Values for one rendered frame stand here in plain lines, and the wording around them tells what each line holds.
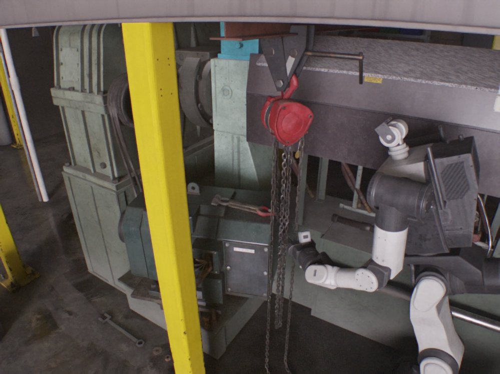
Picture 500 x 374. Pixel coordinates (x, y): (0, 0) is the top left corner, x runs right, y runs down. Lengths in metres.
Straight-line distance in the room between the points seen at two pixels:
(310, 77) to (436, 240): 0.99
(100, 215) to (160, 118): 1.40
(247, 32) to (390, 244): 0.70
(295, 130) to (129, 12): 0.64
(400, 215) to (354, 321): 1.36
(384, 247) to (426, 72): 0.84
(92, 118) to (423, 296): 1.77
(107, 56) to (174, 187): 1.04
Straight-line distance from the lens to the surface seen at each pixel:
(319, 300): 2.25
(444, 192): 1.09
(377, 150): 1.72
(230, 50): 2.01
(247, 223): 1.61
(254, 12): 0.81
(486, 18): 0.69
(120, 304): 2.52
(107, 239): 2.40
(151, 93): 0.97
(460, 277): 1.25
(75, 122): 2.25
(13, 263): 2.92
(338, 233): 2.02
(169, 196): 1.08
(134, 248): 1.85
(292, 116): 1.23
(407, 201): 0.93
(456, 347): 1.51
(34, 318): 2.66
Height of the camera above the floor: 1.71
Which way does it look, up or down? 27 degrees down
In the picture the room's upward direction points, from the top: straight up
